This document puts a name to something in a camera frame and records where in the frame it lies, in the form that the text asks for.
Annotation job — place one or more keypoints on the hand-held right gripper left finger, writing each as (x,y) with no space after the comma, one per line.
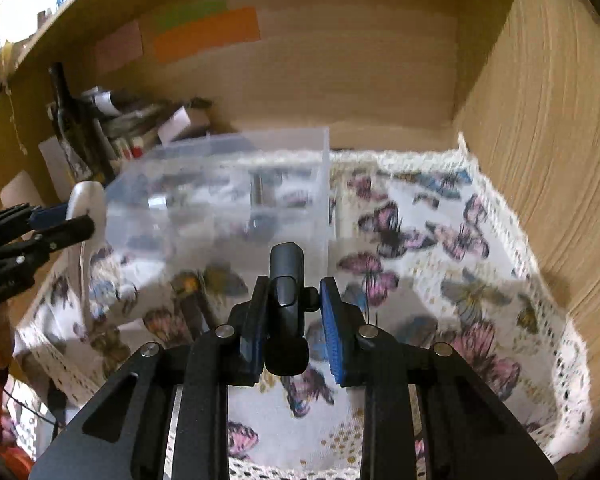
(253,347)

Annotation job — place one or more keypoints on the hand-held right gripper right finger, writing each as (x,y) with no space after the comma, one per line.
(333,332)

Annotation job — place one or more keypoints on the butterfly print lace tablecloth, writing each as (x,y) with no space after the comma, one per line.
(430,270)

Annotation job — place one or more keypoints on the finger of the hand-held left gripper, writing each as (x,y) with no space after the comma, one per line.
(70,230)
(50,216)

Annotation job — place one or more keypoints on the pink sticky note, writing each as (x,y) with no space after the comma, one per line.
(119,46)

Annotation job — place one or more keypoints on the black plastic gadget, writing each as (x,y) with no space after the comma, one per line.
(285,310)

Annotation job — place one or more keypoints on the orange sticky note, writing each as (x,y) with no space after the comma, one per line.
(207,35)

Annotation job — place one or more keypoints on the person's red clothing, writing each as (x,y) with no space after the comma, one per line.
(10,455)

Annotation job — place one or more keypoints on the wooden shelf unit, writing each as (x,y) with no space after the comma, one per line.
(545,135)

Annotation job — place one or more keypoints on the white paper card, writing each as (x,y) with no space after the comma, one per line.
(57,165)

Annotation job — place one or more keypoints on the green sticky note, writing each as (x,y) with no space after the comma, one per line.
(190,12)

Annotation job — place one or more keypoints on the pile of small clutter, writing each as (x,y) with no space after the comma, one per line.
(130,120)

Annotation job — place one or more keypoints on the clear plastic storage box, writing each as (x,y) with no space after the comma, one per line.
(215,210)

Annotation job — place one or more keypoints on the dark glass bottle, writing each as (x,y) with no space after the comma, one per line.
(72,125)

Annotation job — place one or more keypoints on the white plastic lid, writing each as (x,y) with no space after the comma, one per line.
(84,220)

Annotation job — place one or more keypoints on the small white cardboard box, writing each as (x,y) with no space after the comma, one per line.
(182,122)

